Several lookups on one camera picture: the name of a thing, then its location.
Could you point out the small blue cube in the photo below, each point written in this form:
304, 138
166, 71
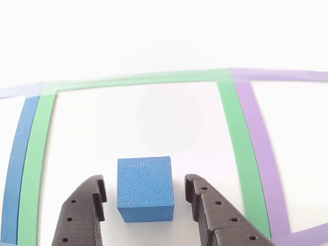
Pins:
144, 182

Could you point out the green tape square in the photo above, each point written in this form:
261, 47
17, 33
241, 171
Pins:
36, 153

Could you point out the purple tape square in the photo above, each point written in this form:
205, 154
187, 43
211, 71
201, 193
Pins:
264, 153

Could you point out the blue tape square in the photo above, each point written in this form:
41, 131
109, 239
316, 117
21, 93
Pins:
18, 153

